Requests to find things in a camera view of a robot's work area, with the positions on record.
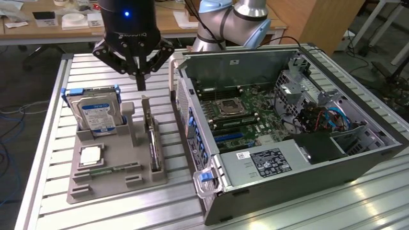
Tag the Nvidia graphics card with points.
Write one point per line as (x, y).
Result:
(149, 124)

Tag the red packet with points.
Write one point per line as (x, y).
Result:
(96, 8)

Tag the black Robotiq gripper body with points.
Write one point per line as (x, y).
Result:
(130, 26)

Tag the small white labelled box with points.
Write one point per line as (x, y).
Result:
(94, 21)

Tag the wooden desk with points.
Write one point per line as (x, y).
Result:
(37, 32)

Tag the silver chipset heat sink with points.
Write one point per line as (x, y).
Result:
(265, 140)

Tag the black office chair base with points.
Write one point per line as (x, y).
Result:
(32, 57)

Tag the silver disk bay cage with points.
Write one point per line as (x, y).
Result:
(291, 92)

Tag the white desk frame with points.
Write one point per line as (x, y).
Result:
(373, 24)

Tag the white booklet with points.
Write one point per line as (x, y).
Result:
(185, 20)

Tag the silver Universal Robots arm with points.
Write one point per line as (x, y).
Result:
(242, 21)

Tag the grey power supply unit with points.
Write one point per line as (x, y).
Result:
(235, 167)

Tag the green Dell motherboard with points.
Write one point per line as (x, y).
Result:
(251, 119)

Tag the white box with tape roll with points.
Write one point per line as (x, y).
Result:
(74, 21)

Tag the white paper tag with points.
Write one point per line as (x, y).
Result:
(16, 24)

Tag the black installed RAM stick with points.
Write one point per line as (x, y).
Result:
(235, 120)

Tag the hard disk with blue carrier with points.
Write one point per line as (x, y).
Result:
(96, 115)

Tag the grey parts rack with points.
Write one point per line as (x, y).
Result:
(114, 184)

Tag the green RAM stick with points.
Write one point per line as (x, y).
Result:
(105, 169)

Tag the CPU socket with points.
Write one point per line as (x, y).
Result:
(229, 107)

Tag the open dark grey PC case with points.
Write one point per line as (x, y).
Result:
(287, 182)

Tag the wooden cabinet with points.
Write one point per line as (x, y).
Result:
(318, 24)

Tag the silver CPU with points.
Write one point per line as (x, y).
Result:
(89, 155)

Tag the black and white box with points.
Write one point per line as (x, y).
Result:
(45, 19)

